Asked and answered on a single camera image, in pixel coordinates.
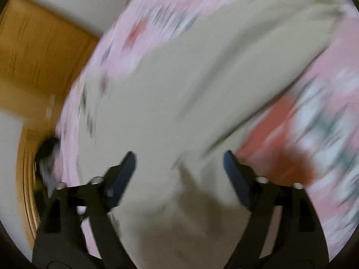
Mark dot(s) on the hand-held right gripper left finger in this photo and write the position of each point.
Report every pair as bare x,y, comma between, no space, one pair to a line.
123,177

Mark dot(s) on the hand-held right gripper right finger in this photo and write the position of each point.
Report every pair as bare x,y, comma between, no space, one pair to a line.
237,173

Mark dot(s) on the beige garment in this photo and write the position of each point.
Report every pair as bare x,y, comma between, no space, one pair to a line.
174,112

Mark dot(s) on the dark object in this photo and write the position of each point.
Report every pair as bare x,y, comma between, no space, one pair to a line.
46,157

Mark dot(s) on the pink printed bed sheet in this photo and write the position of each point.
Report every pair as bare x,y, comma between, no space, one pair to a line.
322,112

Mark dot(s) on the wooden cabinet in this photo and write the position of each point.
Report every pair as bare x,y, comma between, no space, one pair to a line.
39,53

